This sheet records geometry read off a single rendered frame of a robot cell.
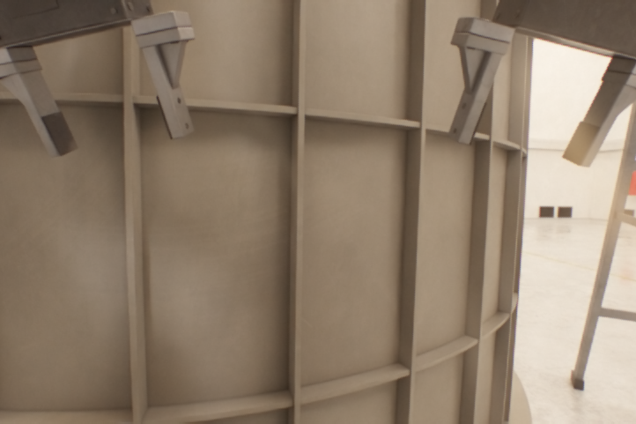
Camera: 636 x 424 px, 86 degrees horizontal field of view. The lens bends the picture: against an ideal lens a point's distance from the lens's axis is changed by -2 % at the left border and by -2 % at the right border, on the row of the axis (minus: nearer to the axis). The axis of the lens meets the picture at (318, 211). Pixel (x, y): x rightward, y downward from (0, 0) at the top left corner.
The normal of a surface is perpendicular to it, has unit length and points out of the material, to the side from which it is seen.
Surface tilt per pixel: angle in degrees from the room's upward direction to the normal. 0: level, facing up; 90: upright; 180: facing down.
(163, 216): 90
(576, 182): 90
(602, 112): 83
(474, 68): 113
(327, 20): 90
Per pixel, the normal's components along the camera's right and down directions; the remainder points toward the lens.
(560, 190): 0.18, 0.07
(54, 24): -0.07, 0.47
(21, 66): 0.99, -0.10
